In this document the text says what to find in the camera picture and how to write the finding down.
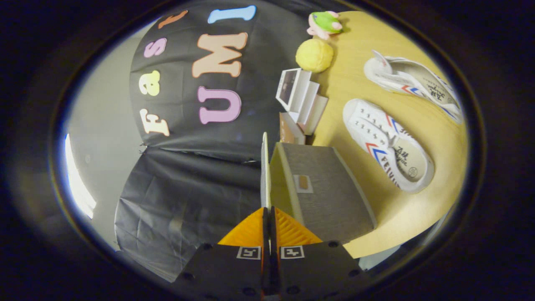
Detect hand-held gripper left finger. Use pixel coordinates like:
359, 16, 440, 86
171, 207, 269, 301

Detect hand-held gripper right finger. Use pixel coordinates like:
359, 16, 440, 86
269, 207, 370, 301

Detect grey storage box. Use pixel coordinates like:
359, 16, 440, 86
260, 132, 377, 246

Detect white canvas shoe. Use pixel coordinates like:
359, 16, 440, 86
343, 98, 435, 194
363, 50, 464, 124

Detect small brown box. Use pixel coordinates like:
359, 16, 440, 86
279, 112, 306, 145

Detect plain white box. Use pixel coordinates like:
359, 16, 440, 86
298, 81, 321, 124
304, 94, 329, 136

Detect black backdrop cloth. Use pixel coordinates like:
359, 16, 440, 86
115, 0, 319, 283

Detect yellow plush ball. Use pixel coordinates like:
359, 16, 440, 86
295, 38, 334, 74

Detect green and pink plush toy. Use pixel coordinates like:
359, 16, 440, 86
307, 10, 344, 41

